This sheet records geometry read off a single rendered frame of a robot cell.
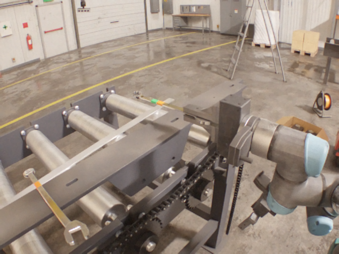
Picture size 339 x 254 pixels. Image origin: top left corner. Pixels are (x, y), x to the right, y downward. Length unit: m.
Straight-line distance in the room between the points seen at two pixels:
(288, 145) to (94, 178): 0.38
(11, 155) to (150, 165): 1.00
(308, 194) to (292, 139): 0.13
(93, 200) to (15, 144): 0.79
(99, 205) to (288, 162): 0.58
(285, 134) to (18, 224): 0.51
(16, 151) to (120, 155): 1.03
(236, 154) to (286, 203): 0.17
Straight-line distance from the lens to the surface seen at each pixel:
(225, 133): 0.49
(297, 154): 0.44
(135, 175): 0.65
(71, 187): 0.48
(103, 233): 0.68
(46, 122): 1.48
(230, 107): 0.46
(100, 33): 11.07
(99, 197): 0.81
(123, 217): 0.73
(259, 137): 0.45
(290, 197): 0.50
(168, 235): 1.77
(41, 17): 9.88
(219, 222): 1.43
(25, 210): 0.48
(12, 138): 1.45
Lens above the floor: 1.47
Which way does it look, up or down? 30 degrees down
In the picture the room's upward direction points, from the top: 3 degrees counter-clockwise
